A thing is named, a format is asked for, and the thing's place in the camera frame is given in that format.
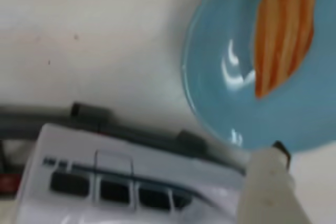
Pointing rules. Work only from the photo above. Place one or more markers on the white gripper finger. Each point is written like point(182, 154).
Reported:
point(267, 195)

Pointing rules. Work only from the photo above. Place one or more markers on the striped orange toy sushi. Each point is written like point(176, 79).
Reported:
point(283, 37)

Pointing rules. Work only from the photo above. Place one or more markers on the white toy Shinkansen locomotive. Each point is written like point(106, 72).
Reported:
point(157, 166)

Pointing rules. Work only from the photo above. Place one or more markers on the blue round dish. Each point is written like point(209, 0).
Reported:
point(210, 90)

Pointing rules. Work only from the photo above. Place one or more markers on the grey circular toy rail track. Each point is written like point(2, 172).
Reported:
point(15, 123)

